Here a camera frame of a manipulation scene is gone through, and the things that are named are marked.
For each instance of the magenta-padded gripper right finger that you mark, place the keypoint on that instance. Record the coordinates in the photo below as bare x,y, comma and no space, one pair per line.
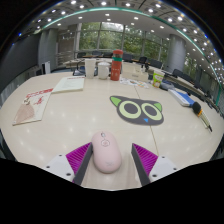
161,166

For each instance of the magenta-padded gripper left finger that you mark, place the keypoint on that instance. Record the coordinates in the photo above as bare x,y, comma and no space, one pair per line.
60,166

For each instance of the pink computer mouse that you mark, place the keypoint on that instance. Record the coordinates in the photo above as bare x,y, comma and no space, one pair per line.
106,155

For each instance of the cat face mouse pad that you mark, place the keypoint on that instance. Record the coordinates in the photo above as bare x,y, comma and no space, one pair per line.
137,111

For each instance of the red and white brochure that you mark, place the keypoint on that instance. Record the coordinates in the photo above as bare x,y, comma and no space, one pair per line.
33,106

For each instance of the black microphone with yellow band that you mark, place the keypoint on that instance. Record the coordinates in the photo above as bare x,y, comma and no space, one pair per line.
197,109

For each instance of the black conference phone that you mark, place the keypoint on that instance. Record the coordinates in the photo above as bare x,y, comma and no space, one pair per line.
166,86

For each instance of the white paper booklet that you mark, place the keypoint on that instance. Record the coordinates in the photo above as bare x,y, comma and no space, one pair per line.
69,84

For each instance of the green and white paper cup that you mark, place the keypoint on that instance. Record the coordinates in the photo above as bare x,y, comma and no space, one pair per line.
157,80

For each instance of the colourful sticker sheet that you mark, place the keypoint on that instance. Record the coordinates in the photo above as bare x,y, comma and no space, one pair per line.
133,82

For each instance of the dark office chairs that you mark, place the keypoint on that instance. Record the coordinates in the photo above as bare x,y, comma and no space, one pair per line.
178,73

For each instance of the beige cardboard box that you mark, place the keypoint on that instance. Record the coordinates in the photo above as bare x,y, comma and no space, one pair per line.
135,74

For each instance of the white paper cup stack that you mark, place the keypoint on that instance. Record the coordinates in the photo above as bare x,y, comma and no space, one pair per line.
90,69

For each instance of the white lidded mug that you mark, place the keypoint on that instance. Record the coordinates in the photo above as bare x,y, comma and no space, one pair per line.
103,71

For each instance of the red bottle with green band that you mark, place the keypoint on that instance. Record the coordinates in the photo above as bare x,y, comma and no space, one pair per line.
116,68

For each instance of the ceiling lights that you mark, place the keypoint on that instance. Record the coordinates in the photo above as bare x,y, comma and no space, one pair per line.
103,3

